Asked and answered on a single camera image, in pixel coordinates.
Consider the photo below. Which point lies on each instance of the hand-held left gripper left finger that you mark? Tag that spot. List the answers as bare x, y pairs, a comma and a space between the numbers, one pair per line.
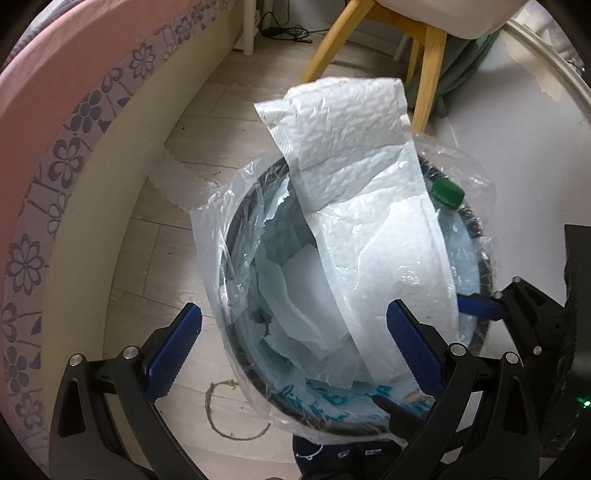
178, 344

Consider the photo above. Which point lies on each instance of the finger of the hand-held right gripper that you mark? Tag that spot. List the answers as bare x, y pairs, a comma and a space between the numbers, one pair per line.
401, 415
480, 307

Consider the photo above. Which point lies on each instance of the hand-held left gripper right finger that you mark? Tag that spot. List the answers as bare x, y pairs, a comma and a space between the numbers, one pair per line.
413, 350

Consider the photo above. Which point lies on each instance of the round blue trash bin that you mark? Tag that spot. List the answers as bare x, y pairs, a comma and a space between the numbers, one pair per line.
318, 401

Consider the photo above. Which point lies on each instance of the white padded plastic mailer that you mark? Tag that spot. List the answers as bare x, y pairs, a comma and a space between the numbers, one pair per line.
360, 207

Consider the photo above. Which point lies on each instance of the dark navy slipper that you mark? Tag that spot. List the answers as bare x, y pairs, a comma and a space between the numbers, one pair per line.
318, 457
371, 461

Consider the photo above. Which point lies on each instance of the brown twine loop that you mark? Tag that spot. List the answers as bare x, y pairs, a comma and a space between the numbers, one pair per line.
207, 408

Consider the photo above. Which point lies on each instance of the clear bottle green cap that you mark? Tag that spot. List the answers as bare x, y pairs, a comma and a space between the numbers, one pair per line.
445, 191

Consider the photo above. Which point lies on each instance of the white plastic sheet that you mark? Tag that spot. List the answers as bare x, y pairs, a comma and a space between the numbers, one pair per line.
295, 314

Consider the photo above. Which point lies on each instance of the white zigzag-edged plastic piece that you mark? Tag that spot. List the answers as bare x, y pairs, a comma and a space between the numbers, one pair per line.
180, 184

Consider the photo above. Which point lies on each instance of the white chair wooden legs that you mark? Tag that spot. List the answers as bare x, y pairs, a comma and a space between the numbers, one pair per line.
431, 69

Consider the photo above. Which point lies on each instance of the green curtain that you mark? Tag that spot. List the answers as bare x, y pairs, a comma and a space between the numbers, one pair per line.
461, 64

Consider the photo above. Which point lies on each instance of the bed with pink sheet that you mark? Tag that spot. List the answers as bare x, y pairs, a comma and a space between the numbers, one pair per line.
46, 92

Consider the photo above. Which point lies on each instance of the white desk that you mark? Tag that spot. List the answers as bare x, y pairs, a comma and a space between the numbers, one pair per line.
247, 27

